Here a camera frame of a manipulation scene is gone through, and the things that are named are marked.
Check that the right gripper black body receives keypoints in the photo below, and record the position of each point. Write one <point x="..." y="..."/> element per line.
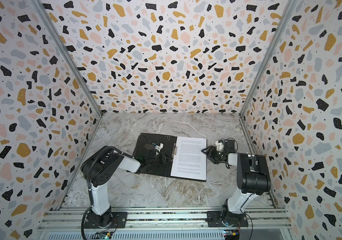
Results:
<point x="214" y="152"/>

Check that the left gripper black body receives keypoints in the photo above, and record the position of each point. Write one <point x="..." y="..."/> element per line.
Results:
<point x="154" y="161"/>

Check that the orange black file folder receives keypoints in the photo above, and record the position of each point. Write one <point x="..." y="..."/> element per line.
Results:
<point x="168" y="141"/>

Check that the text page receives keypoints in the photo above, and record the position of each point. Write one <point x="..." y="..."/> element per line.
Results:
<point x="189" y="161"/>

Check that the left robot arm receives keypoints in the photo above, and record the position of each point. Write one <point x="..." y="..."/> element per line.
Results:
<point x="101" y="166"/>

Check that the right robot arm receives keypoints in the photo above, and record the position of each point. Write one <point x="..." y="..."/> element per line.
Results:
<point x="253" y="178"/>

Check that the metal folder clip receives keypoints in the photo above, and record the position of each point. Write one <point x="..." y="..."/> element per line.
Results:
<point x="174" y="150"/>

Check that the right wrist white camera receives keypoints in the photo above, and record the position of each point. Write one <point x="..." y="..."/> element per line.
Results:
<point x="220" y="145"/>

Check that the wrist white camera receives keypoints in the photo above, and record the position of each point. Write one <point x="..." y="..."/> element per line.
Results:
<point x="158" y="146"/>
<point x="220" y="145"/>

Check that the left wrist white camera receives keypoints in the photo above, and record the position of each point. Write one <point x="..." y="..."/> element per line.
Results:
<point x="158" y="146"/>

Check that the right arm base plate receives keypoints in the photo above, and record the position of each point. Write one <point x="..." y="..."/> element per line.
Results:
<point x="217" y="219"/>

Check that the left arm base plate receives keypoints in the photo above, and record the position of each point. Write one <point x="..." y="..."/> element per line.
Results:
<point x="109" y="220"/>

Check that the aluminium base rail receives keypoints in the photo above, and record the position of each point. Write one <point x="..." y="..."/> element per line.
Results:
<point x="167" y="223"/>

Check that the aluminium corner post left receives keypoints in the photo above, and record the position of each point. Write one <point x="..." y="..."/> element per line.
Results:
<point x="40" y="10"/>

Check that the aluminium corner post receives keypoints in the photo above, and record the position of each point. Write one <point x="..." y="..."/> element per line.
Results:
<point x="40" y="10"/>
<point x="272" y="47"/>

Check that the aluminium corner post right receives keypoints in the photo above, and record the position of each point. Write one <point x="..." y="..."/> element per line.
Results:
<point x="272" y="47"/>

